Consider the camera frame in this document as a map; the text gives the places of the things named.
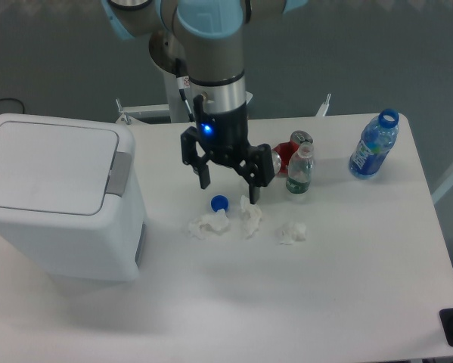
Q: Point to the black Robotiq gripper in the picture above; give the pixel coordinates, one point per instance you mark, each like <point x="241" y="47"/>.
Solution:
<point x="225" y="135"/>

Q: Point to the white push-button trash can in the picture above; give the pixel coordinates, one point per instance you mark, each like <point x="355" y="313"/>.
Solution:
<point x="69" y="196"/>

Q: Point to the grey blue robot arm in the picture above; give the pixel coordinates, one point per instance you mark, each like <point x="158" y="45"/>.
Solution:
<point x="207" y="19"/>

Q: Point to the crushed red soda can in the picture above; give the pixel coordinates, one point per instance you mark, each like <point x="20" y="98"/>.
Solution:
<point x="282" y="153"/>

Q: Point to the blue plastic bottle cap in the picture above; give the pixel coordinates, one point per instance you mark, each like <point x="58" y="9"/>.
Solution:
<point x="219" y="202"/>

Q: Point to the crumpled white tissue middle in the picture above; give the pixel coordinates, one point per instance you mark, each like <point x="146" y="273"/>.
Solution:
<point x="250" y="215"/>

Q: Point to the crumpled white tissue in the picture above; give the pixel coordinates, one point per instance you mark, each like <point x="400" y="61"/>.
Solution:
<point x="210" y="223"/>
<point x="292" y="232"/>
<point x="250" y="215"/>

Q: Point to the crumpled white tissue left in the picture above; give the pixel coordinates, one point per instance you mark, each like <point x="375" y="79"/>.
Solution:
<point x="210" y="223"/>

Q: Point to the clear green-label water bottle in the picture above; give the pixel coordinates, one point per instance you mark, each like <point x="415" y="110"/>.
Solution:
<point x="299" y="172"/>

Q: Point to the crumpled white tissue right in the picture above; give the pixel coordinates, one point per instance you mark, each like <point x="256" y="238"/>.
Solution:
<point x="292" y="232"/>

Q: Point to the blue sports drink bottle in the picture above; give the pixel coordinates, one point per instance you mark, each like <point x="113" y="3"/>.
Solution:
<point x="376" y="141"/>

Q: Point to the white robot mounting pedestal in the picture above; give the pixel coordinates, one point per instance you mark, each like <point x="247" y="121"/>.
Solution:
<point x="173" y="94"/>

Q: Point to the white table frame bracket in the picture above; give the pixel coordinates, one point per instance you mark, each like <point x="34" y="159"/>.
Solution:
<point x="324" y="107"/>

